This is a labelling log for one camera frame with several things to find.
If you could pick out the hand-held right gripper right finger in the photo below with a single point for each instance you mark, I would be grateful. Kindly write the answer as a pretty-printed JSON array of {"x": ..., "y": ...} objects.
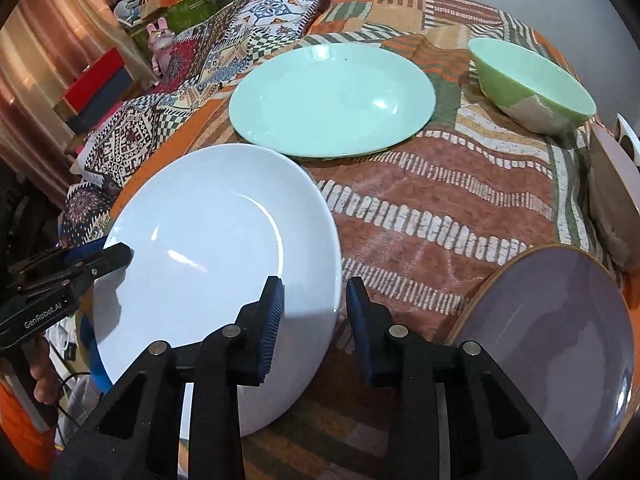
[{"x": 357, "y": 320}]

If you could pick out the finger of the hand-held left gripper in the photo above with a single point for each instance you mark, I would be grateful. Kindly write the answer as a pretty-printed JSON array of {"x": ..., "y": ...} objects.
[
  {"x": 45, "y": 260},
  {"x": 115, "y": 257}
]

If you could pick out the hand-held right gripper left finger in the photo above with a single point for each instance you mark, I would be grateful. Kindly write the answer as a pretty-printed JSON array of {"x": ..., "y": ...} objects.
[{"x": 272, "y": 320}]

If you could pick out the white plate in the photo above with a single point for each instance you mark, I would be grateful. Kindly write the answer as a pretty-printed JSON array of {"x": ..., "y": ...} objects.
[{"x": 215, "y": 240}]

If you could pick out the purple plate with wooden rim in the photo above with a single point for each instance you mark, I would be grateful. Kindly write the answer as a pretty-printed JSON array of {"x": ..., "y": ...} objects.
[{"x": 550, "y": 320}]

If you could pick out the mint green plate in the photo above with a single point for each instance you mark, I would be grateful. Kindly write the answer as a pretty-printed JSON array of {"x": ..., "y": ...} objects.
[{"x": 330, "y": 100}]

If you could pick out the green bowl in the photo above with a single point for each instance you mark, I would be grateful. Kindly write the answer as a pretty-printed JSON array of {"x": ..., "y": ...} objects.
[{"x": 530, "y": 80}]

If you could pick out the person's left forearm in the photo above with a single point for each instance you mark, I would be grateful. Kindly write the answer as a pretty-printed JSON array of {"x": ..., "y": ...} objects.
[{"x": 15, "y": 425}]

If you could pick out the person's left hand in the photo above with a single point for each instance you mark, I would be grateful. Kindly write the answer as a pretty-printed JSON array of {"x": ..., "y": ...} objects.
[{"x": 41, "y": 370}]

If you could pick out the orange striped blanket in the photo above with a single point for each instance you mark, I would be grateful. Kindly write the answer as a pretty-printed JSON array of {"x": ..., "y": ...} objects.
[{"x": 450, "y": 200}]

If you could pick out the pink bunny toy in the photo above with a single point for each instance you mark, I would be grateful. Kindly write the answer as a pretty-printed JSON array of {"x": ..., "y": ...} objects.
[{"x": 160, "y": 40}]

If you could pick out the pink curtain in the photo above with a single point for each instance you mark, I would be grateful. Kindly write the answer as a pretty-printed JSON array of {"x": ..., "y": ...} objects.
[{"x": 45, "y": 25}]

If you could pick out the green box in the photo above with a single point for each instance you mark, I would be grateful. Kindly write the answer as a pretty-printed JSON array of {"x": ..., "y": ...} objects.
[{"x": 192, "y": 10}]

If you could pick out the patterned pillow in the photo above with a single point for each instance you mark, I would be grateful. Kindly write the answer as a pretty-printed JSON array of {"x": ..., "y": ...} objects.
[{"x": 280, "y": 10}]

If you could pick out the white black-spotted object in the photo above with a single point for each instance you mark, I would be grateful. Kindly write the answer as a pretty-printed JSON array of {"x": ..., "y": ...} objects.
[{"x": 629, "y": 135}]

